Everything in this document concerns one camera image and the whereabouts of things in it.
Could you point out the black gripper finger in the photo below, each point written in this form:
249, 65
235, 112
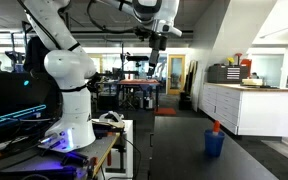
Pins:
153, 60

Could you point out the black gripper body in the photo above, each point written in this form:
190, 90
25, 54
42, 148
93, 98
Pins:
157, 42

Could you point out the orange capped marker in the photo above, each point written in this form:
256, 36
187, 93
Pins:
216, 128

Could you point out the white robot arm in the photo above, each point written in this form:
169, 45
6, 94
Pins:
70, 66

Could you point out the blue plastic cup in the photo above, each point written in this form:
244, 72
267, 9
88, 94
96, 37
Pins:
213, 143

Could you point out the yellow framed door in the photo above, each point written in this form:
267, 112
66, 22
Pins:
175, 75

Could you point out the red topped workbench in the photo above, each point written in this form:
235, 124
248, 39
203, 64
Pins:
149, 88

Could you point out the red floor mat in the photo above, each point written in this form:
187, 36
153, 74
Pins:
164, 111

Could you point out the black tool chest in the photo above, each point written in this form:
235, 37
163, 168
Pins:
223, 74

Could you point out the white headset device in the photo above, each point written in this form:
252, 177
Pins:
111, 116

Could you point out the person in black shirt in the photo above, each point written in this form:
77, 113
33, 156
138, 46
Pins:
35, 54

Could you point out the white drawer cabinet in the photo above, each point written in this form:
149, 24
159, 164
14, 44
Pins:
247, 111

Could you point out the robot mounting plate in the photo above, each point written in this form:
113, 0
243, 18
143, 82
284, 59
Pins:
81, 164

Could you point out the black computer monitor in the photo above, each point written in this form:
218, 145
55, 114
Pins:
25, 94

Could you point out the white pedestal stand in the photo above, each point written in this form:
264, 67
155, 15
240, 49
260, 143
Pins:
122, 157

